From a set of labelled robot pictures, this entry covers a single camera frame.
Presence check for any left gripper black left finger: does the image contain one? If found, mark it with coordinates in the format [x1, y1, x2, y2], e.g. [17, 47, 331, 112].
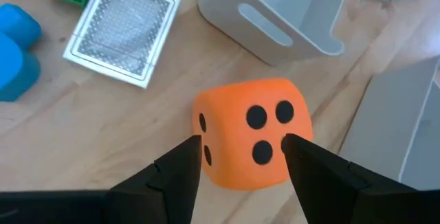
[0, 134, 203, 224]

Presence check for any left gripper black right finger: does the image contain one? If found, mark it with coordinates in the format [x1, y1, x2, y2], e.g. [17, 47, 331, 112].
[280, 133, 440, 224]

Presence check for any orange foam die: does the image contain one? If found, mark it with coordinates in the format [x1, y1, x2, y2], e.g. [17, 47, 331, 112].
[191, 77, 314, 192]

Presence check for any grey plastic bin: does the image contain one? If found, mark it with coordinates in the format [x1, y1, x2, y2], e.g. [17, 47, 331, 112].
[197, 0, 354, 66]
[338, 56, 440, 192]

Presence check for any blue rounded toy block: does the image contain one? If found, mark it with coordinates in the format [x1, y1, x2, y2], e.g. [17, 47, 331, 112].
[0, 3, 43, 103]

